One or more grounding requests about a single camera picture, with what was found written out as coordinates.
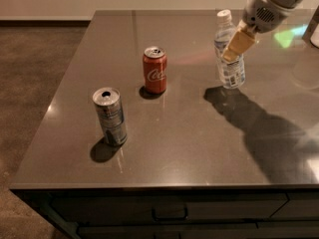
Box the blue label plastic water bottle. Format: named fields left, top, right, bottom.
left=214, top=9, right=245, bottom=89

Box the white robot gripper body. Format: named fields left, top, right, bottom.
left=242, top=0, right=296, bottom=33

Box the red cola can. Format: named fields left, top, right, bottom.
left=143, top=46, right=167, bottom=95

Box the silver blue energy drink can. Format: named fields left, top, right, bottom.
left=93, top=87, right=128, bottom=146

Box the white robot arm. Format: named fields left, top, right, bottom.
left=222, top=0, right=303, bottom=62

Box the dark cabinet drawer with handle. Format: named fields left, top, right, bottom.
left=52, top=194, right=287, bottom=226

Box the dark lower cabinet drawer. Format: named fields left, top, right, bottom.
left=78, top=221, right=319, bottom=239

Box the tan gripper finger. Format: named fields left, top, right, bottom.
left=221, top=20, right=256, bottom=63

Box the dark right cabinet drawer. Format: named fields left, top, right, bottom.
left=272, top=192, right=319, bottom=220

